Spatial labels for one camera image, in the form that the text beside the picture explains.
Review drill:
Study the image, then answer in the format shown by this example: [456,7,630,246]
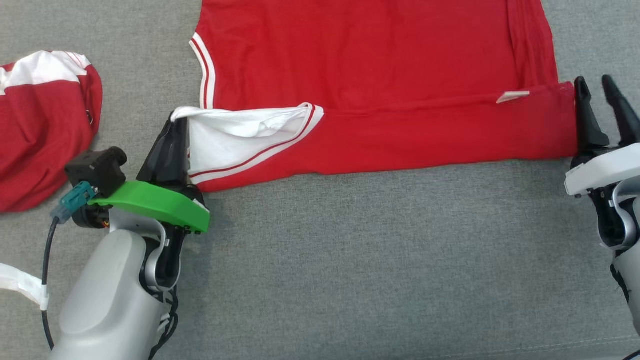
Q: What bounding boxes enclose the red basketball jersey white trim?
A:
[171,0,579,194]

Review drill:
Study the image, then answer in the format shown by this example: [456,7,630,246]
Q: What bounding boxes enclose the black left arm cable bundle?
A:
[148,282,180,360]

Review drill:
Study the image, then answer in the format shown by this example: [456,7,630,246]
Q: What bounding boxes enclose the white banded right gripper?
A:
[564,75,640,251]

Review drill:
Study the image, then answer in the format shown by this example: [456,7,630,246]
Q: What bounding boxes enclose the teal left camera connector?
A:
[50,181,97,225]

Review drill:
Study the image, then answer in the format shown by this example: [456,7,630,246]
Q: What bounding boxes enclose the red shorts white waistband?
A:
[0,50,104,214]

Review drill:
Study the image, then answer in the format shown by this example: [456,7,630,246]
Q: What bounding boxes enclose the thin black camera cable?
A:
[42,217,64,352]

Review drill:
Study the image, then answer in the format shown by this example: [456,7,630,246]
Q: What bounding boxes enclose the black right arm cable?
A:
[610,264,640,360]

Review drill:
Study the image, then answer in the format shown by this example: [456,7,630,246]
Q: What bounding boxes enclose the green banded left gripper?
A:
[89,113,211,292]

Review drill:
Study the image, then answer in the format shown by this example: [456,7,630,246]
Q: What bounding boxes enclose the white cable strap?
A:
[0,262,51,312]

